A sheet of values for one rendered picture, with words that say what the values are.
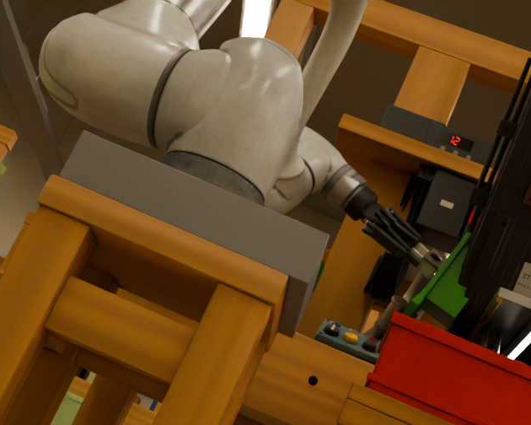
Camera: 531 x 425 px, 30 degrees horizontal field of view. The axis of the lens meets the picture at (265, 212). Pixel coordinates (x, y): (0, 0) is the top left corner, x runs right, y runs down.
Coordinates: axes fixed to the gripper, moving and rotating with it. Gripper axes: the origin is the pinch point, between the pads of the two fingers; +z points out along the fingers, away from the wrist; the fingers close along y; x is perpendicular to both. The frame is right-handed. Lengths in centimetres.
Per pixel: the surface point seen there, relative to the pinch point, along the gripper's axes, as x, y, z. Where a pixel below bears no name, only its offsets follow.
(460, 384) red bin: -27, -67, 20
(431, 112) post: -8, 46, -26
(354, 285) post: 23.9, 11.4, -9.7
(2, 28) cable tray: 299, 366, -387
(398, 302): -0.1, -19.7, 2.9
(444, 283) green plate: -5.6, -11.5, 6.8
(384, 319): 4.4, -20.4, 3.1
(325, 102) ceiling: 307, 658, -224
